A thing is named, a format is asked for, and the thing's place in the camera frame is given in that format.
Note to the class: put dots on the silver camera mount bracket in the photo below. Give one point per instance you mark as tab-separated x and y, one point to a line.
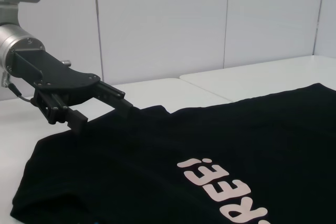
10	11

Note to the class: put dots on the black t-shirt with FREE print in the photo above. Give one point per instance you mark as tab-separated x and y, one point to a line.
210	142

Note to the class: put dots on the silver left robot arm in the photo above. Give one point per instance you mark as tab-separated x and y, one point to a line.
15	40

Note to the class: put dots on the silver metal knob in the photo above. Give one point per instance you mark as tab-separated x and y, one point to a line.
67	62

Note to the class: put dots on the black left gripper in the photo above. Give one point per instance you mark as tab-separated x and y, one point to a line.
52	72

